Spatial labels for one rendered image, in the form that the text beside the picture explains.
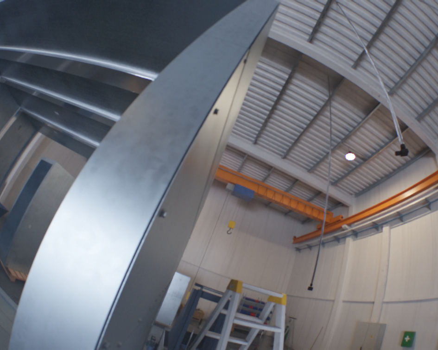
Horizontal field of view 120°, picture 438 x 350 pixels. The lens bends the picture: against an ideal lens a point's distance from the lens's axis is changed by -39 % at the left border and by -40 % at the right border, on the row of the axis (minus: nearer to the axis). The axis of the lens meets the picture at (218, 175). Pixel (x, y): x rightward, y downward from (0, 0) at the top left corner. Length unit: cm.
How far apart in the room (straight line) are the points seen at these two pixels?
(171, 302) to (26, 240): 505
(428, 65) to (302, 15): 380
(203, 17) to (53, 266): 93
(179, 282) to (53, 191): 504
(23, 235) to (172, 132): 547
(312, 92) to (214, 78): 670
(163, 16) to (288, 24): 531
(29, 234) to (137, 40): 510
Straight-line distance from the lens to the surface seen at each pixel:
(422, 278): 736
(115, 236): 21
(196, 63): 35
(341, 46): 631
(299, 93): 708
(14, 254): 575
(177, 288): 776
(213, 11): 93
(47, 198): 557
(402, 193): 821
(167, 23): 105
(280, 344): 132
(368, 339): 780
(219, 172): 936
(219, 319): 347
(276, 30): 606
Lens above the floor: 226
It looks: 28 degrees up
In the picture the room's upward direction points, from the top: 23 degrees clockwise
